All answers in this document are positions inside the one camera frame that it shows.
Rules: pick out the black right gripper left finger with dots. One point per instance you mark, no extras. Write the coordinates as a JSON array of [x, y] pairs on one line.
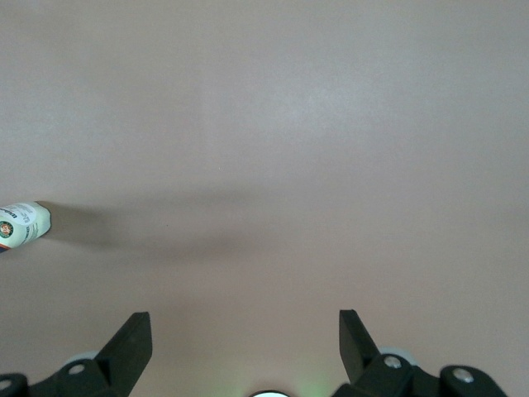
[[124, 355]]

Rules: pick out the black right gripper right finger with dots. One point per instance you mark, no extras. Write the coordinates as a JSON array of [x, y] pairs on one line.
[[359, 355]]

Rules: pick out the white blue Wilson ball can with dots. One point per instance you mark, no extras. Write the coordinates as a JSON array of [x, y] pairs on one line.
[[25, 225]]

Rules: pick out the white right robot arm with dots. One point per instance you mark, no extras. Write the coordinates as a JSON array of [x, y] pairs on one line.
[[268, 394]]

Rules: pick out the brown table cover sheet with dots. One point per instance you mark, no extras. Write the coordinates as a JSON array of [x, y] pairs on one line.
[[289, 103]]

